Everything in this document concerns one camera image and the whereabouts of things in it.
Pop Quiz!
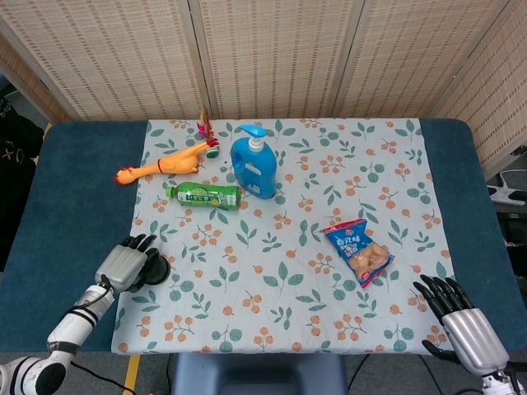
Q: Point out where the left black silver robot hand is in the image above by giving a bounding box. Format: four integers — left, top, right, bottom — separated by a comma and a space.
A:
95, 233, 160, 295

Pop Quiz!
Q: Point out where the black box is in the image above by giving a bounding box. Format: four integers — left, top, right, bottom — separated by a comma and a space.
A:
496, 203, 527, 248

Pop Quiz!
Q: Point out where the bamboo folding screen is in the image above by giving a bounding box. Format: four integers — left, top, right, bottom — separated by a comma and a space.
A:
0, 0, 527, 178

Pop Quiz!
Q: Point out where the floral tablecloth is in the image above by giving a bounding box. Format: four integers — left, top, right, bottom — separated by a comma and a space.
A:
110, 118, 461, 356

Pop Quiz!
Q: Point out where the person in black clothes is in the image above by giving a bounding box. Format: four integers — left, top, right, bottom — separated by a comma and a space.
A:
0, 81, 45, 272

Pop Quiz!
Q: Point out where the yellow rubber chicken toy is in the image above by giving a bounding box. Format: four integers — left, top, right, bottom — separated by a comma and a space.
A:
114, 137, 220, 187

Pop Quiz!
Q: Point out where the blue snack bag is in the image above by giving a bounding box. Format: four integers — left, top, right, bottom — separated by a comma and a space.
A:
322, 218, 395, 289

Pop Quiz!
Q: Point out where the yellow floor tape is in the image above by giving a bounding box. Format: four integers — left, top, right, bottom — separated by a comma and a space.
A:
122, 354, 142, 395

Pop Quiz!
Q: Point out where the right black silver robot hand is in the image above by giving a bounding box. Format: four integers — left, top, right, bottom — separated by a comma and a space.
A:
413, 274, 511, 376

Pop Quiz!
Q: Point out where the blue detergent pump bottle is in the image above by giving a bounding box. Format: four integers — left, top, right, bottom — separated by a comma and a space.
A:
229, 123, 277, 200

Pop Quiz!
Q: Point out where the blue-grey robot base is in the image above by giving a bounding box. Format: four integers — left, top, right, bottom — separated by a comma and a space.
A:
171, 352, 349, 395

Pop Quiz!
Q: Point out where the feather shuttlecock with green base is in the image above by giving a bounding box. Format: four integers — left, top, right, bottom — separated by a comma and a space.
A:
196, 106, 221, 160

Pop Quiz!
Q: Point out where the dark blue table cover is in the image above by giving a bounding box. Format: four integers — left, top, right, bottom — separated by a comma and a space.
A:
0, 118, 527, 355

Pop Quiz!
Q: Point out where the green tea bottle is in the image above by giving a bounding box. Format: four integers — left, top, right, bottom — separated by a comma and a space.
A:
164, 181, 242, 211

